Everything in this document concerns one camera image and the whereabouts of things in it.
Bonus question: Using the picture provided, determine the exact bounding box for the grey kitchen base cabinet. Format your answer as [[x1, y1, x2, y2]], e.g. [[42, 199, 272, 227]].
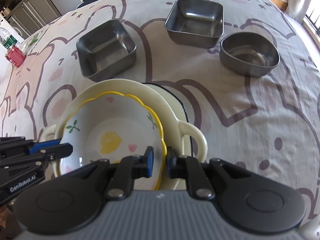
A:
[[5, 0, 62, 37]]

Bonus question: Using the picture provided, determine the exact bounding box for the large steel rectangular tray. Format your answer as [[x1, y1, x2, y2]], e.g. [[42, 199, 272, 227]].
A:
[[76, 19, 137, 78]]

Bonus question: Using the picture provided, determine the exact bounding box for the cream bowl with handles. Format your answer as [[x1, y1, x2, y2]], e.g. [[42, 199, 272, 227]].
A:
[[38, 79, 208, 190]]

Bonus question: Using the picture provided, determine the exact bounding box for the red drink can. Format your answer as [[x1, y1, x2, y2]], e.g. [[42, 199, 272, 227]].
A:
[[5, 45, 25, 67]]

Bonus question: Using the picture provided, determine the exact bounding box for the white curtain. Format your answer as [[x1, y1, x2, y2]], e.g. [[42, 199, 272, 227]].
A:
[[286, 0, 313, 23]]

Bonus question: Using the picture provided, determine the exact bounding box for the green snack packet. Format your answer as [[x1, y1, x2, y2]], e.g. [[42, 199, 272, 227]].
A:
[[27, 36, 42, 48]]

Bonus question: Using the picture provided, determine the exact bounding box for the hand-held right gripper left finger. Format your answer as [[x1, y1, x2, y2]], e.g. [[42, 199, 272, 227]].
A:
[[74, 146, 154, 200]]

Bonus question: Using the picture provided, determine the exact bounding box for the bear print tablecloth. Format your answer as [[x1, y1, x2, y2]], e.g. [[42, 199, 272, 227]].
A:
[[0, 0, 320, 240]]

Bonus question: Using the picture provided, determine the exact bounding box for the round steel bowl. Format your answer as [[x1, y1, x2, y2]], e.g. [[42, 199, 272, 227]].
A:
[[220, 32, 280, 77]]

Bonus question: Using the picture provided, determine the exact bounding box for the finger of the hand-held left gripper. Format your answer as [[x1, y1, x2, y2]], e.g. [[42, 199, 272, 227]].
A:
[[0, 137, 60, 156], [0, 143, 73, 170]]

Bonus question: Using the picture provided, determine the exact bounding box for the clear plastic water bottle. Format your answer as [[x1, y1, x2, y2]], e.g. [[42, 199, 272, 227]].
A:
[[0, 27, 17, 49]]

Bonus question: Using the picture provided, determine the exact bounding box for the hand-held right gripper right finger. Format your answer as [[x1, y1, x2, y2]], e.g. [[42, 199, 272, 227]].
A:
[[166, 147, 247, 200]]

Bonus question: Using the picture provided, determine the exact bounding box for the yellow rimmed lemon print bowl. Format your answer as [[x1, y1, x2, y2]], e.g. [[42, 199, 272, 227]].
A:
[[60, 92, 167, 190]]

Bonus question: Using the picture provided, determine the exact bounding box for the small steel rectangular tray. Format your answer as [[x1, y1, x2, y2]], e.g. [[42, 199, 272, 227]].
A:
[[164, 0, 224, 48]]

